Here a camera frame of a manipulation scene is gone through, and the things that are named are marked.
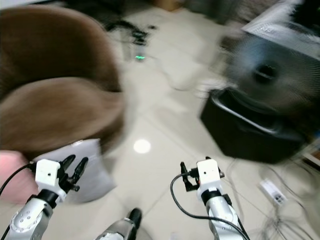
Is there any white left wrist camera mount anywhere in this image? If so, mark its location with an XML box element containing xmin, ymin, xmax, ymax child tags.
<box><xmin>34</xmin><ymin>158</ymin><xmax>61</xmax><ymax>190</ymax></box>

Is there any brown velvet sofa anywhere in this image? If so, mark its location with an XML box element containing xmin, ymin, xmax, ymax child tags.
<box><xmin>0</xmin><ymin>5</ymin><xmax>127</xmax><ymax>157</ymax></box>

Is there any black plastic box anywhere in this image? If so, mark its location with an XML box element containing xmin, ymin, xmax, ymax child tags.
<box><xmin>199</xmin><ymin>87</ymin><xmax>314</xmax><ymax>165</ymax></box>

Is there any grey patterned furniture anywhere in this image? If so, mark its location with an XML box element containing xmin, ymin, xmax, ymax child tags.
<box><xmin>241</xmin><ymin>0</ymin><xmax>320</xmax><ymax>51</ymax></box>

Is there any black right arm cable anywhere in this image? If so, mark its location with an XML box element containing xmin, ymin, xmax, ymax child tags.
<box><xmin>170</xmin><ymin>172</ymin><xmax>251</xmax><ymax>240</ymax></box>

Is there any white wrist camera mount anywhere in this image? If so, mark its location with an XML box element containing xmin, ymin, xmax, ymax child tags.
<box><xmin>34</xmin><ymin>158</ymin><xmax>61</xmax><ymax>190</ymax></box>
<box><xmin>195</xmin><ymin>157</ymin><xmax>224</xmax><ymax>194</ymax></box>

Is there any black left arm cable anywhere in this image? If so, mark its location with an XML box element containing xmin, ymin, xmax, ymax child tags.
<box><xmin>0</xmin><ymin>163</ymin><xmax>37</xmax><ymax>197</ymax></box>

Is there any light grey-blue plush pillow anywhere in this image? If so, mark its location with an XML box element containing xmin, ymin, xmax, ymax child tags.
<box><xmin>32</xmin><ymin>138</ymin><xmax>104</xmax><ymax>205</ymax></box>

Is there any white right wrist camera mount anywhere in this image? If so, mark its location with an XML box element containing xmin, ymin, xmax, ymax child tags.
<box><xmin>195</xmin><ymin>157</ymin><xmax>224</xmax><ymax>194</ymax></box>

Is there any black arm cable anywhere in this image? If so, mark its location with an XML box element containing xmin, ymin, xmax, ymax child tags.
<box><xmin>170</xmin><ymin>172</ymin><xmax>251</xmax><ymax>240</ymax></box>
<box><xmin>0</xmin><ymin>163</ymin><xmax>37</xmax><ymax>197</ymax></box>

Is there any black round floor fan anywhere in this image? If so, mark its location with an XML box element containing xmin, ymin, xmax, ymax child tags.
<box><xmin>224</xmin><ymin>32</ymin><xmax>320</xmax><ymax>119</ymax></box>

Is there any silver black robot leg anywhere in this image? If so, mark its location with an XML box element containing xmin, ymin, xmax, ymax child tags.
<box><xmin>99</xmin><ymin>207</ymin><xmax>142</xmax><ymax>240</ymax></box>

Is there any white power strip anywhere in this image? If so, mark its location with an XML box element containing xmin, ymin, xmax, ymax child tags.
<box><xmin>259</xmin><ymin>178</ymin><xmax>289</xmax><ymax>206</ymax></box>

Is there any pink soft cushion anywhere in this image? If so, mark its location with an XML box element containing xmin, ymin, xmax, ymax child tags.
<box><xmin>0</xmin><ymin>151</ymin><xmax>39</xmax><ymax>204</ymax></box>

